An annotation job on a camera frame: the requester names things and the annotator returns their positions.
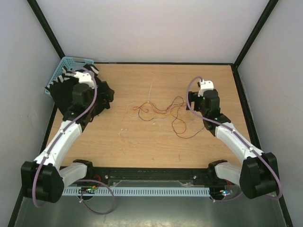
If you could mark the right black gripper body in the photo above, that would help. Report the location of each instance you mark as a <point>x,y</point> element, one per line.
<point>198,103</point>

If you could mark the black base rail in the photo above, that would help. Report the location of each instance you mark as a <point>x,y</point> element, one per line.
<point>197,176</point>

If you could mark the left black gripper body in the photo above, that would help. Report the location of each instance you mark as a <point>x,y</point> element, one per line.
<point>102,98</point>

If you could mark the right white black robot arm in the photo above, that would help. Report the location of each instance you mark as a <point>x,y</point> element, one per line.
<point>258,174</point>

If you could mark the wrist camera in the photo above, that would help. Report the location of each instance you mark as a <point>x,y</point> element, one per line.
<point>204,85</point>
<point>84,78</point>

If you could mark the light blue slotted cable duct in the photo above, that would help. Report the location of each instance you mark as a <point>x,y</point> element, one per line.
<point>138,191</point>

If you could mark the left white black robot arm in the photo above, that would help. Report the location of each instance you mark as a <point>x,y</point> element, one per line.
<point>43,179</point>

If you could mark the black striped cloth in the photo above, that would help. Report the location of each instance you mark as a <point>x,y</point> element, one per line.
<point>61,88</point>

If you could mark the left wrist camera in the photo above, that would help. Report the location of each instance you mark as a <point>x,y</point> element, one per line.
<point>84,78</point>

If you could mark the light blue plastic basket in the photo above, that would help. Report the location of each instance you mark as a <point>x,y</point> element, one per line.
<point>69,63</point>

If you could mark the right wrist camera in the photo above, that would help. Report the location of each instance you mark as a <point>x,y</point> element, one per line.
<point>204,85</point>

